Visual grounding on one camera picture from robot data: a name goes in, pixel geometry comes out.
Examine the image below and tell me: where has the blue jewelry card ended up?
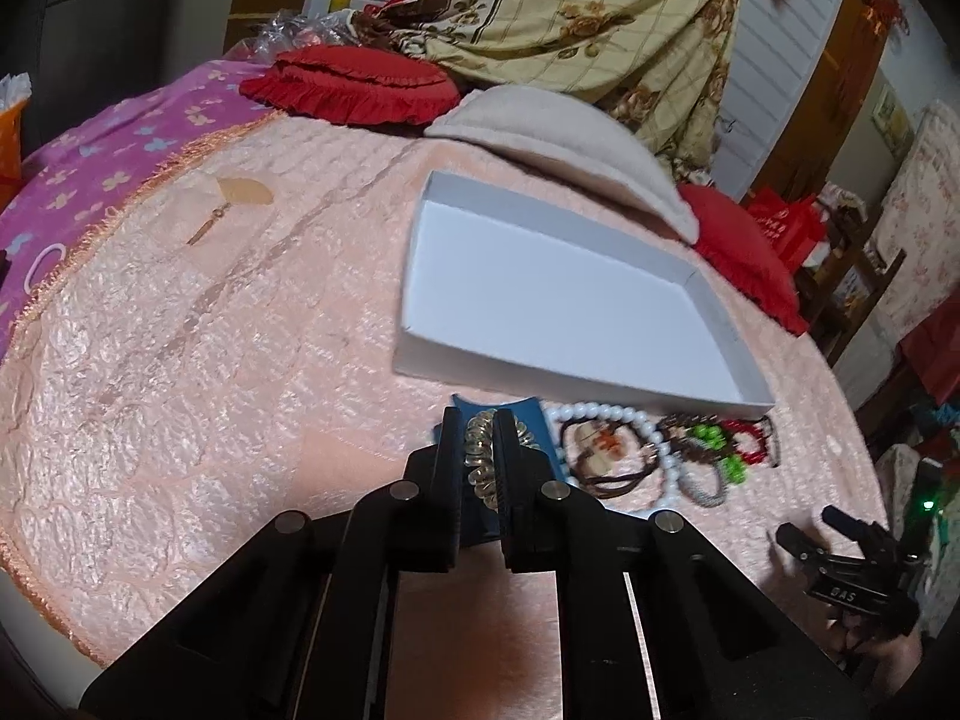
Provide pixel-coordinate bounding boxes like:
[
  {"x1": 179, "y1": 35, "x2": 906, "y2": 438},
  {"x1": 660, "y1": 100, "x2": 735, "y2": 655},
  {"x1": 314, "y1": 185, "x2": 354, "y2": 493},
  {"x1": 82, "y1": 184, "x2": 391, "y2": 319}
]
[{"x1": 448, "y1": 395, "x2": 571, "y2": 550}]

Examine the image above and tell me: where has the pink textured bedspread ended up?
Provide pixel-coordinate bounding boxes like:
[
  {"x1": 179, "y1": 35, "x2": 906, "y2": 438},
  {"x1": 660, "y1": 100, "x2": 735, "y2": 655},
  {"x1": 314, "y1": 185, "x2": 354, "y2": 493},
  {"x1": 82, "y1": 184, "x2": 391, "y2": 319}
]
[{"x1": 2, "y1": 115, "x2": 882, "y2": 718}]

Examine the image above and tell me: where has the white pearl bead bracelet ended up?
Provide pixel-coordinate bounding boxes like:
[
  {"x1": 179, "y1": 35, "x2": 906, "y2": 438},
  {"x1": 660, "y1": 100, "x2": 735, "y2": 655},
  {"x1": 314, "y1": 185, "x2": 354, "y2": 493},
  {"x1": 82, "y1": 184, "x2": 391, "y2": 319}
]
[{"x1": 540, "y1": 400, "x2": 685, "y2": 511}]

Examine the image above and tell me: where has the green bead bracelet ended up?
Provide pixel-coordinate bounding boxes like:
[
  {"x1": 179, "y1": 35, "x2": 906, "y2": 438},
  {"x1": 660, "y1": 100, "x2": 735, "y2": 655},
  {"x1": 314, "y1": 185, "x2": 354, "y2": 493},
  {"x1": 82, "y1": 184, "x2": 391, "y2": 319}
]
[{"x1": 686, "y1": 422, "x2": 751, "y2": 488}]

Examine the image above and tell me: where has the beige pillow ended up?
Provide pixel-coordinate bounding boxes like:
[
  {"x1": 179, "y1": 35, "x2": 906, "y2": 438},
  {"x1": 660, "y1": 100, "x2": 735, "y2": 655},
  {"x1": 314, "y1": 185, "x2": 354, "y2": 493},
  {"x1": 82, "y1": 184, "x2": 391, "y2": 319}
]
[{"x1": 425, "y1": 85, "x2": 700, "y2": 244}]

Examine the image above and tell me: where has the gold spiral hair tie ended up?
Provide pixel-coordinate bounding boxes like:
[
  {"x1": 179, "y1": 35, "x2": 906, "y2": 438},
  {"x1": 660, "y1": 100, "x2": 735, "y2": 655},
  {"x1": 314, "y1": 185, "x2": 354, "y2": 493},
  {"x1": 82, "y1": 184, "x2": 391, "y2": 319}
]
[{"x1": 462, "y1": 409, "x2": 503, "y2": 512}]

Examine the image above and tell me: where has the red bead bracelet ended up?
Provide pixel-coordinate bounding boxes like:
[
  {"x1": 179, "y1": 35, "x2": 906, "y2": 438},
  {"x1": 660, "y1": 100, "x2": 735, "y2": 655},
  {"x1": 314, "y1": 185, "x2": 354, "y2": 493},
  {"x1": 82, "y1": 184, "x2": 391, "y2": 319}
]
[{"x1": 719, "y1": 414, "x2": 783, "y2": 470}]

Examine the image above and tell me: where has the shallow white cardboard box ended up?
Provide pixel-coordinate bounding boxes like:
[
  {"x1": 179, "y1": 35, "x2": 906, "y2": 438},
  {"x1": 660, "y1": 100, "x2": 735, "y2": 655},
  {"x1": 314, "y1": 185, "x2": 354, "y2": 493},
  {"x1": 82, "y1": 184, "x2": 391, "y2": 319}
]
[{"x1": 394, "y1": 171, "x2": 775, "y2": 418}]

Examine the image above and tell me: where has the purple floral blanket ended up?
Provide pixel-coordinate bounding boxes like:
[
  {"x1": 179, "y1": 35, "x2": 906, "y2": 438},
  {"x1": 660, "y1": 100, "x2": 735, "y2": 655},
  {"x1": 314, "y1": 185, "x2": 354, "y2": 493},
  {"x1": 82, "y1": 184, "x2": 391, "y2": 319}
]
[{"x1": 2, "y1": 59, "x2": 268, "y2": 344}]

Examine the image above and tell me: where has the red ruffled cushion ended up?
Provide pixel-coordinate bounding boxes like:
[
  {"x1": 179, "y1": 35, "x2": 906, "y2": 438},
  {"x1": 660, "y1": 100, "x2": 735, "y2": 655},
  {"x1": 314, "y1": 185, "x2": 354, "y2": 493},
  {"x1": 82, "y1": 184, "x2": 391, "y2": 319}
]
[{"x1": 239, "y1": 44, "x2": 460, "y2": 128}]

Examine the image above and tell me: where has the floral yellow quilt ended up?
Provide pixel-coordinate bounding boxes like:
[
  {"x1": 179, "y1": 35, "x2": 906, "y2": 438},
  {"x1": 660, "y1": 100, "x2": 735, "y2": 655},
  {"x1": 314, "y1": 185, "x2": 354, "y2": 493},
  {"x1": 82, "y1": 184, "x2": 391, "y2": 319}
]
[{"x1": 373, "y1": 0, "x2": 740, "y2": 174}]

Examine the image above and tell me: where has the orange plastic basket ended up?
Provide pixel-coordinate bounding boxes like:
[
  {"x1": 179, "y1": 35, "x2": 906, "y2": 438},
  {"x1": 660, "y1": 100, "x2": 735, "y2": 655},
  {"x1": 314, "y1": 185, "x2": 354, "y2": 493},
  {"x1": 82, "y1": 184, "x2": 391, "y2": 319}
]
[{"x1": 0, "y1": 99, "x2": 29, "y2": 210}]

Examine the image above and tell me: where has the red pillow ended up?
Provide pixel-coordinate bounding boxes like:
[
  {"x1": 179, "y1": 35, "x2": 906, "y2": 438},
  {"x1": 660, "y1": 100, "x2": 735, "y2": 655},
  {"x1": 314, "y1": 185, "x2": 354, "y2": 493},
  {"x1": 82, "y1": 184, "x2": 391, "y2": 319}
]
[{"x1": 679, "y1": 184, "x2": 807, "y2": 337}]

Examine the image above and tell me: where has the red shopping bag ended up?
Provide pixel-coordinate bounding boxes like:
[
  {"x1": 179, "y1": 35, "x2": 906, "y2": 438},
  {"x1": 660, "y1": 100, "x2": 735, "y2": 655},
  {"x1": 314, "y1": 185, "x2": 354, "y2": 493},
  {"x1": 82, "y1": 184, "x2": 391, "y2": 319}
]
[{"x1": 745, "y1": 187, "x2": 827, "y2": 273}]

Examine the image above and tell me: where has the shell hairpin with tassel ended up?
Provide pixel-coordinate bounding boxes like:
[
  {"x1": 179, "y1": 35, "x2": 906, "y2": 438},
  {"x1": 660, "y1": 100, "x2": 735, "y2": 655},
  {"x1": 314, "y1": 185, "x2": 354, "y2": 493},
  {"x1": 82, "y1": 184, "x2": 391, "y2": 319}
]
[{"x1": 187, "y1": 177, "x2": 274, "y2": 245}]

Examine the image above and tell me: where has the grey braided rope bracelet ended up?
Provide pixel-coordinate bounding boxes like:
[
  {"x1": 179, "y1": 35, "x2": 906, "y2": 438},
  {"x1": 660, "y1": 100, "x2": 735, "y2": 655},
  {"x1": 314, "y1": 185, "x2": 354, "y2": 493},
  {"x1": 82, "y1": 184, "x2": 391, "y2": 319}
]
[{"x1": 677, "y1": 463, "x2": 731, "y2": 509}]

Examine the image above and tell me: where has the dark brown bead bracelet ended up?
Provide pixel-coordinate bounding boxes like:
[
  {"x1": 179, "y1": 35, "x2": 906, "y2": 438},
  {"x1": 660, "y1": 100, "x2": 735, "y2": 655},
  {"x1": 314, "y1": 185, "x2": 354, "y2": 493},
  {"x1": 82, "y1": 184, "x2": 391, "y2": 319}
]
[{"x1": 657, "y1": 413, "x2": 729, "y2": 481}]

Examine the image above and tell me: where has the brown cord flower pendant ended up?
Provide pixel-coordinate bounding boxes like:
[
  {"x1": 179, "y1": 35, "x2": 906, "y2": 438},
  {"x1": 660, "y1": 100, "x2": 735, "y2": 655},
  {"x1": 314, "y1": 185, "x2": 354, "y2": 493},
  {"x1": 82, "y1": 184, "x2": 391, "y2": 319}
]
[{"x1": 558, "y1": 418, "x2": 659, "y2": 499}]

